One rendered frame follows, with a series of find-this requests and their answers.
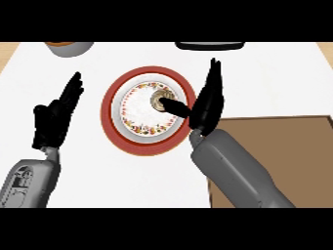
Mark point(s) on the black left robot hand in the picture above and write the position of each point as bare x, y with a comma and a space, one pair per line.
55, 118

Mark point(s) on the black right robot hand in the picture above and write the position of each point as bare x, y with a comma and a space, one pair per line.
208, 104

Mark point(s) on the brown cupcake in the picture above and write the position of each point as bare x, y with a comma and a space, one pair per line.
159, 97

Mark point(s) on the red-rimmed floral plate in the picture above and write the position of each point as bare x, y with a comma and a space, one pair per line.
142, 112

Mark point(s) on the brown wooden tray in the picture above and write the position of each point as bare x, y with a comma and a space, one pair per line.
294, 162

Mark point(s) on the black flat appliance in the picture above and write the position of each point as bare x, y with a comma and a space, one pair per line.
210, 45

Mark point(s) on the grey bowl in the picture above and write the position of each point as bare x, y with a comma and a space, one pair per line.
70, 48

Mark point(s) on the white placemat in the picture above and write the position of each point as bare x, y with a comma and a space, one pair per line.
126, 182

